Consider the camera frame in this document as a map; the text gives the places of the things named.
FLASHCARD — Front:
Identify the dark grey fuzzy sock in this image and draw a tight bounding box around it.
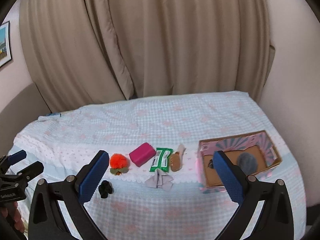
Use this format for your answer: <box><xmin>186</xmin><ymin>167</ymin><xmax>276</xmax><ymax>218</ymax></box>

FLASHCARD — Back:
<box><xmin>236</xmin><ymin>152</ymin><xmax>258</xmax><ymax>176</ymax></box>

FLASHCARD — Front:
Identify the small black fabric item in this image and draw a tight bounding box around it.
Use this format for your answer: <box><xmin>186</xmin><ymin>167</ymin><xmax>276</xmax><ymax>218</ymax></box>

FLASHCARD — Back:
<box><xmin>98</xmin><ymin>180</ymin><xmax>114</xmax><ymax>199</ymax></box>

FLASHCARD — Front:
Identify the orange plush strawberry toy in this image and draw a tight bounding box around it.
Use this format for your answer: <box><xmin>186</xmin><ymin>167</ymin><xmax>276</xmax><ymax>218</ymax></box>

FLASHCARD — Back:
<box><xmin>110</xmin><ymin>153</ymin><xmax>129</xmax><ymax>176</ymax></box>

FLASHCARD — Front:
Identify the brown plush toy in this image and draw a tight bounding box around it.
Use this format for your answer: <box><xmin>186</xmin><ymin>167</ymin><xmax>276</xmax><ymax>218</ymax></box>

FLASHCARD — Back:
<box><xmin>169</xmin><ymin>144</ymin><xmax>185</xmax><ymax>172</ymax></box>

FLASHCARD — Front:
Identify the magenta pouch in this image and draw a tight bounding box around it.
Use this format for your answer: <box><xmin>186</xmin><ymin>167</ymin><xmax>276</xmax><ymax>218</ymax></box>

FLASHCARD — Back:
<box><xmin>129</xmin><ymin>142</ymin><xmax>156</xmax><ymax>167</ymax></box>

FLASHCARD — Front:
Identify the grey cloth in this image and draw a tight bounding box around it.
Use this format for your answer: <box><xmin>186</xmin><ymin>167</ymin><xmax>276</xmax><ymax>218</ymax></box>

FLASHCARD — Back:
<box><xmin>145</xmin><ymin>168</ymin><xmax>174</xmax><ymax>192</ymax></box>

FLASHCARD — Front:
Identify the green wet wipes pack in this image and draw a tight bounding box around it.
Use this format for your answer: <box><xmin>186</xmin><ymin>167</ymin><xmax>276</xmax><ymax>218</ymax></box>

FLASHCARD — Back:
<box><xmin>149</xmin><ymin>147</ymin><xmax>173</xmax><ymax>172</ymax></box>

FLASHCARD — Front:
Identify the black patterned fabric bow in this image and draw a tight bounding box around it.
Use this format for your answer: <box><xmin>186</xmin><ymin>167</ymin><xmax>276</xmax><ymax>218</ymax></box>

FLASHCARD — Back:
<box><xmin>208</xmin><ymin>159</ymin><xmax>214</xmax><ymax>169</ymax></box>

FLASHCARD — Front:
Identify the person's left hand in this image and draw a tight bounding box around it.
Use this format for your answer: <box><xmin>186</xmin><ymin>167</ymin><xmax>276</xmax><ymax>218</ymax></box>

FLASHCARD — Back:
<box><xmin>1</xmin><ymin>202</ymin><xmax>25</xmax><ymax>233</ymax></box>

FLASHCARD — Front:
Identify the beige headboard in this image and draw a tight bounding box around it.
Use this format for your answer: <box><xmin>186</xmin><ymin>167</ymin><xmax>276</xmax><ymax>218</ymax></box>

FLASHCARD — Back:
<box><xmin>0</xmin><ymin>83</ymin><xmax>51</xmax><ymax>156</ymax></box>

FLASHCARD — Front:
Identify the pink patterned cardboard box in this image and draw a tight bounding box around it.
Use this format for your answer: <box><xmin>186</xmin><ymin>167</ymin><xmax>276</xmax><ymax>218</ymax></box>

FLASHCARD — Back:
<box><xmin>196</xmin><ymin>131</ymin><xmax>282</xmax><ymax>193</ymax></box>

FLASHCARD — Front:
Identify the light blue checkered bedspread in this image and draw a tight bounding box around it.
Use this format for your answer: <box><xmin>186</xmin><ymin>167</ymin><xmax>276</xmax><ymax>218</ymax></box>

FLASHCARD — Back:
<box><xmin>9</xmin><ymin>92</ymin><xmax>306</xmax><ymax>239</ymax></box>

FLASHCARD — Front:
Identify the beige curtain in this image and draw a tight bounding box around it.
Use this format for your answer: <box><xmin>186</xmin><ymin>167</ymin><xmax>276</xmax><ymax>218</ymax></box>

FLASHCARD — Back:
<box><xmin>20</xmin><ymin>0</ymin><xmax>274</xmax><ymax>112</ymax></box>

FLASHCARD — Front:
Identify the framed picture on wall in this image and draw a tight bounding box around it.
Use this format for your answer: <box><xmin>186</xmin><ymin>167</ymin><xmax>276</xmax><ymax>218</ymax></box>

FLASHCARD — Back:
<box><xmin>0</xmin><ymin>21</ymin><xmax>12</xmax><ymax>67</ymax></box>

